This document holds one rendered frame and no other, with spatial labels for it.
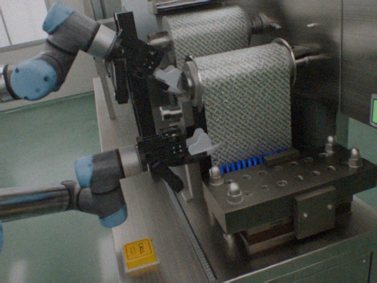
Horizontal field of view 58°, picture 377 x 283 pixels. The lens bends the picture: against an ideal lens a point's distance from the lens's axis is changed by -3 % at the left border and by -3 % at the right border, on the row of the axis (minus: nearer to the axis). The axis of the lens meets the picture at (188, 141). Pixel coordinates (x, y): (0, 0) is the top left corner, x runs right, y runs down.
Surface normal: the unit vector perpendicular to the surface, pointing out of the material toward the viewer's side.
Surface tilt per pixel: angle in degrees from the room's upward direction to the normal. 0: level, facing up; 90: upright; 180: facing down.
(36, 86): 90
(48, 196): 70
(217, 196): 0
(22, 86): 90
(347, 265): 90
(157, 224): 0
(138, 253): 0
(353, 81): 90
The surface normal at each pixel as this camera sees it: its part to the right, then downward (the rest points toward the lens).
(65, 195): 0.86, -0.29
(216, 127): 0.27, 0.35
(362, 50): -0.95, 0.24
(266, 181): -0.14, -0.90
